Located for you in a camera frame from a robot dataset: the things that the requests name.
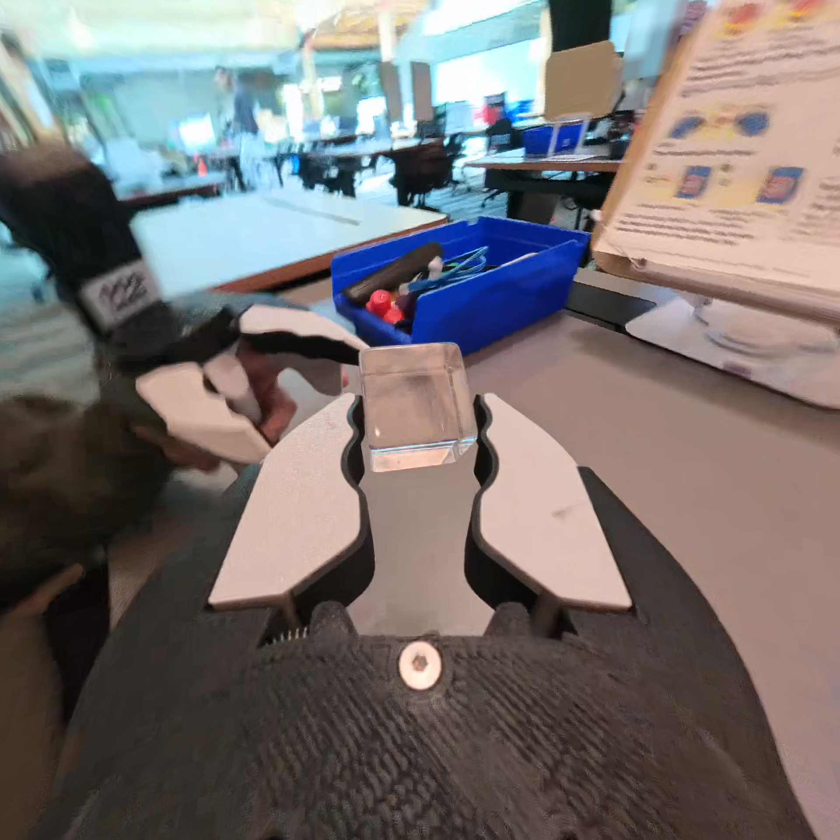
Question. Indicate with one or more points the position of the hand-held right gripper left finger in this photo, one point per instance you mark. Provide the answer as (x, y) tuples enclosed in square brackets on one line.
[(295, 525)]

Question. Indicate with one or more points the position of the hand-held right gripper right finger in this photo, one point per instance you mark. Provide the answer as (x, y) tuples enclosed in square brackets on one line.
[(544, 525)]

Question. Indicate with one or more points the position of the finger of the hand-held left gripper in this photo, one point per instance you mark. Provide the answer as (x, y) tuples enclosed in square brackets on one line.
[(325, 377), (295, 320)]

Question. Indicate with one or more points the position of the clear acrylic cube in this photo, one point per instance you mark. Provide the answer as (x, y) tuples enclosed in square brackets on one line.
[(417, 407)]

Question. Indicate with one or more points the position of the blue plastic bin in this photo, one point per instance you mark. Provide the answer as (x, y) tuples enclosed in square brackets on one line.
[(499, 302)]

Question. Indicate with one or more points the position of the person's left hand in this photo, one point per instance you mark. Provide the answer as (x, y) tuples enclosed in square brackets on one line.
[(275, 403)]

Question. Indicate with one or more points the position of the red plastic piece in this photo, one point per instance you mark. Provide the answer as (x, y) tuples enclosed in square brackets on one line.
[(379, 302), (395, 316)]

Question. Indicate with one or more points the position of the white top desk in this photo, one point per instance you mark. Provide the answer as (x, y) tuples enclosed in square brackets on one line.
[(275, 229)]

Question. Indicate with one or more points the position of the black office chair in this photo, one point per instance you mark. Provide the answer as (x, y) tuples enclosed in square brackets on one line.
[(423, 170)]

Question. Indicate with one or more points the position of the white board stand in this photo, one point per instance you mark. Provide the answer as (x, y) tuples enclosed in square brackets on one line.
[(754, 354)]

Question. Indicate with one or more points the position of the wooden top desk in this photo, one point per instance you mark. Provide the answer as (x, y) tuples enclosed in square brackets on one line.
[(544, 164)]

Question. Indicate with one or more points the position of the small blue bin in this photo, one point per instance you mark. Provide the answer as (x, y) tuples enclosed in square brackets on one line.
[(544, 139)]

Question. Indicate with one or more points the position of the instruction sheet board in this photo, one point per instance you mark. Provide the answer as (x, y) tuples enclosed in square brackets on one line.
[(735, 164)]

